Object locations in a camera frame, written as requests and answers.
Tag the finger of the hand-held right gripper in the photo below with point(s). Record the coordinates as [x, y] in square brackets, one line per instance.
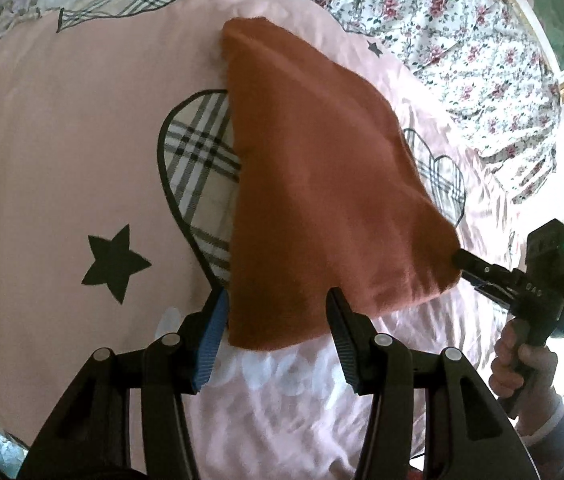
[489, 292]
[482, 266]

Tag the pink printed bedsheet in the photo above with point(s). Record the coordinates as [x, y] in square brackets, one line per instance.
[62, 135]

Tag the white red-flowered quilt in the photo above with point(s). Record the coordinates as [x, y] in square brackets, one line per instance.
[437, 35]

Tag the person's right hand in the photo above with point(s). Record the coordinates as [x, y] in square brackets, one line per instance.
[539, 385]

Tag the person's right forearm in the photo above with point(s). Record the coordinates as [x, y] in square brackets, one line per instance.
[557, 440]

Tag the orange knit sweater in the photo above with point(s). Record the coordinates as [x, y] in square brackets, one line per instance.
[312, 185]

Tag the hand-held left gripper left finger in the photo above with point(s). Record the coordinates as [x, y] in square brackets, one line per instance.
[209, 345]

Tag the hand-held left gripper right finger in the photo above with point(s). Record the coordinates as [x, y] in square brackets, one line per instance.
[347, 345]

